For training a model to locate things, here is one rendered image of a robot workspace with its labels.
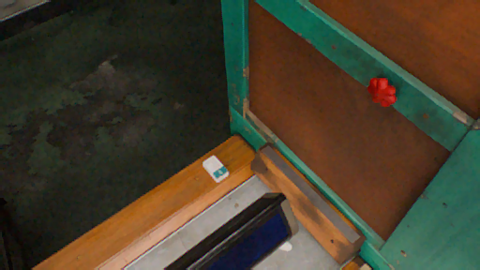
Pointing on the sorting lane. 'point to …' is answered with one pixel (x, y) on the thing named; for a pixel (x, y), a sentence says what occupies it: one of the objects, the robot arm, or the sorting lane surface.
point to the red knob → (382, 92)
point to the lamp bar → (244, 237)
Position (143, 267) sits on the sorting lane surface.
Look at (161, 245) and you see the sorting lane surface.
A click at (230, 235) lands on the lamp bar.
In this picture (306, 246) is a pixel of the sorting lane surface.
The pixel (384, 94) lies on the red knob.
